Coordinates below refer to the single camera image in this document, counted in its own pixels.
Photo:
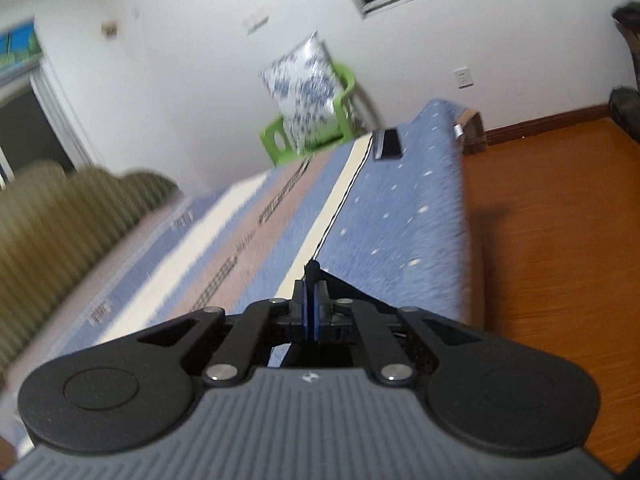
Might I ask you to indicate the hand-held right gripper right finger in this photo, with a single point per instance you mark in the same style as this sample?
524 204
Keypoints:
320 310

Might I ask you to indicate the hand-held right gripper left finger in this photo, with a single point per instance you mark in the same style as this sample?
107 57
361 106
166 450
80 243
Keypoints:
301 310

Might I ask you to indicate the striped bed blanket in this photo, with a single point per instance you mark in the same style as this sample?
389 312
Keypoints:
400 210

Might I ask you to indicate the green plastic chair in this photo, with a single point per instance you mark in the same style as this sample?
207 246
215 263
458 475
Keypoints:
272 137

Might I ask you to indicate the floral pillow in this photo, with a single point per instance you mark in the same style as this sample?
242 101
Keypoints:
305 90

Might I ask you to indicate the wooden bed footboard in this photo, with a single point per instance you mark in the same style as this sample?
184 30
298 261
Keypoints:
474 132

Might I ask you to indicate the olive green headboard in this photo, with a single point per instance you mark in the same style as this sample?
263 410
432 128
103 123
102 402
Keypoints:
60 235

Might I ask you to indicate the dark furry object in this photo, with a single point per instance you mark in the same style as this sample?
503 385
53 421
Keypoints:
625 112
627 25

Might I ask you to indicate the white wall socket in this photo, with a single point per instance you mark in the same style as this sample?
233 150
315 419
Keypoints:
464 78

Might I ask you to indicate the white wall switch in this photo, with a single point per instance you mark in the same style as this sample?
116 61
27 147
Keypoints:
255 22

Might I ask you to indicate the small wall fixture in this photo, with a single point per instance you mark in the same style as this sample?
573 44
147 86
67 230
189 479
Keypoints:
109 28

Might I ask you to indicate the blue green wall poster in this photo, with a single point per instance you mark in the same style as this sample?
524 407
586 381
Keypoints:
17 47

